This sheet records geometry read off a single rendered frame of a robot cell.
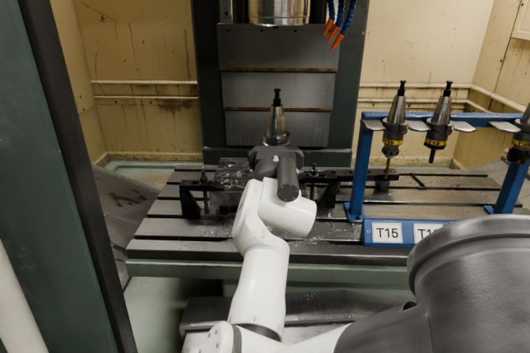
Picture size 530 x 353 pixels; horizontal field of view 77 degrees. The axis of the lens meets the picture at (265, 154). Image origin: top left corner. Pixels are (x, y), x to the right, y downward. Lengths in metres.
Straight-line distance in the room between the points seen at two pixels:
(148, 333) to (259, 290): 0.74
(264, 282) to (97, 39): 1.71
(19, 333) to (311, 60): 1.21
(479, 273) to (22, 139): 0.35
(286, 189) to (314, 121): 0.97
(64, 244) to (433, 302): 0.34
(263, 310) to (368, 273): 0.55
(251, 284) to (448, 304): 0.31
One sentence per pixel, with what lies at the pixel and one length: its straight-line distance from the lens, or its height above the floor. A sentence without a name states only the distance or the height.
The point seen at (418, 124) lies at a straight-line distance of 0.94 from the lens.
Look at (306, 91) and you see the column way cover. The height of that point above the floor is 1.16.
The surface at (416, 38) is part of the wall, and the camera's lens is 1.90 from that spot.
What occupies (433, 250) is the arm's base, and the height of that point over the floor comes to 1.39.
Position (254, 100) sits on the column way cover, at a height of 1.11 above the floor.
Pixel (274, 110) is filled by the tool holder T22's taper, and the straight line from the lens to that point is 0.74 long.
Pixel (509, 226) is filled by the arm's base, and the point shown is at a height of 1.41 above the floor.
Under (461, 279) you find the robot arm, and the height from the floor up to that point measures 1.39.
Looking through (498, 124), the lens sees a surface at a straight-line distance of 1.04.
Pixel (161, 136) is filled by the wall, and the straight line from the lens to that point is 2.03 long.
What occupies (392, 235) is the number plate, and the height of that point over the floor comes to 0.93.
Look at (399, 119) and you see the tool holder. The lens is 0.89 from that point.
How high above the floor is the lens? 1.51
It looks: 25 degrees down
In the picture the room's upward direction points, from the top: straight up
